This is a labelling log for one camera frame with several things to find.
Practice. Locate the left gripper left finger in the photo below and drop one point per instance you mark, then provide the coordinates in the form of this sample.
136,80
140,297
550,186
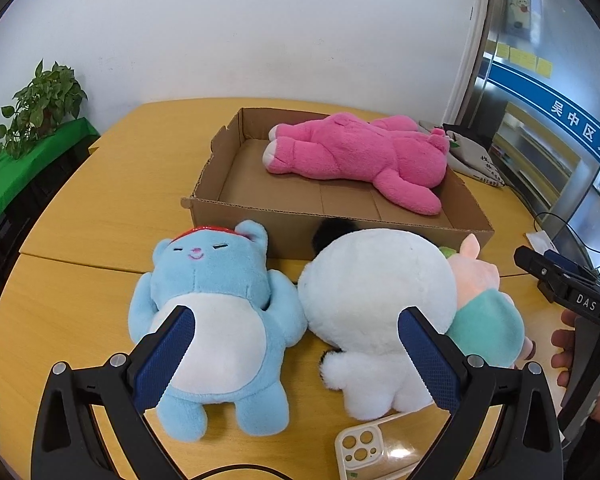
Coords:
67,441

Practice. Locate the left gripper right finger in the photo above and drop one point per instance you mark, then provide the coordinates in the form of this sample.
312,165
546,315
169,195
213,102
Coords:
525,441

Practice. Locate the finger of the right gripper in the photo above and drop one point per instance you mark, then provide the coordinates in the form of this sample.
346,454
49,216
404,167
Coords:
553,279

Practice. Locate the pink pig plush toy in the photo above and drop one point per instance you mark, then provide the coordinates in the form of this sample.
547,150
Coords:
487,322

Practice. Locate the white plush toy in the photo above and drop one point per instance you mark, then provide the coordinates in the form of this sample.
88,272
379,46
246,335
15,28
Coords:
352,293

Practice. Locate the blue plush bear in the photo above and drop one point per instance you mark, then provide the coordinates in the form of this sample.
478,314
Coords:
246,317

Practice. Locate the operator right hand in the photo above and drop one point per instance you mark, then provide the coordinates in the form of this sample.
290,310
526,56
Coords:
564,340

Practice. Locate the white paper card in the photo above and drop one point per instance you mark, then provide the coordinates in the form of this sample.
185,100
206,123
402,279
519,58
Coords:
540,242

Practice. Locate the grey tote bag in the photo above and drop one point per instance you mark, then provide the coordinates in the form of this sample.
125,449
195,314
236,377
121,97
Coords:
470,158

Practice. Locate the pink plush bear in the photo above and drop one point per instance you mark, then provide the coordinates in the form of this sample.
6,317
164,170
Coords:
401,162

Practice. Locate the green table cloth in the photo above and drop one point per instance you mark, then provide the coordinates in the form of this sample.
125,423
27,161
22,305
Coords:
15,174

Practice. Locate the cardboard box tray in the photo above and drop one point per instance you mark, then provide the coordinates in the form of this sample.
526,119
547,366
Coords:
234,186

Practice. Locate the green potted plant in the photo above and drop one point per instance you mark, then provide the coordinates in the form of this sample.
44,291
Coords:
50,98

